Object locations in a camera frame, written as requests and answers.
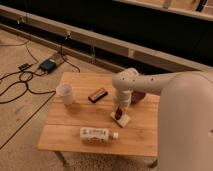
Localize blue black power box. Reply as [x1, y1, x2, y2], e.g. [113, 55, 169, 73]
[39, 59, 56, 73]

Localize purple bowl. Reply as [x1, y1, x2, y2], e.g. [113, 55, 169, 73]
[131, 91, 146, 104]

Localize small black adapter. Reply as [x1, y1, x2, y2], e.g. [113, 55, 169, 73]
[18, 63, 31, 71]

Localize translucent plastic cup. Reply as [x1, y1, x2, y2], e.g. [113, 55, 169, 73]
[56, 84, 74, 106]

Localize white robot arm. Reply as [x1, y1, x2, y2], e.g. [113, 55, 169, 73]
[112, 68, 213, 171]

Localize black floor cables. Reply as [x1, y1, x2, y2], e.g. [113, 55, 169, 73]
[0, 39, 81, 105]

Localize white sponge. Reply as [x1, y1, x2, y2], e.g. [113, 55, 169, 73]
[110, 112, 131, 128]

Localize wooden folding table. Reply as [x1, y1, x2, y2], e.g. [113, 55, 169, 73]
[38, 72, 159, 157]

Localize white plastic bottle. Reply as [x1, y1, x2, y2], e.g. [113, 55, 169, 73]
[80, 127, 119, 143]

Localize brown black snack bar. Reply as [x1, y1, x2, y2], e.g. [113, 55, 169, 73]
[88, 88, 108, 103]

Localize red pepper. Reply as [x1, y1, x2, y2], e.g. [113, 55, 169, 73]
[115, 108, 123, 120]

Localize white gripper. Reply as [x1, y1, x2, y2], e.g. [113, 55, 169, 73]
[113, 90, 132, 116]

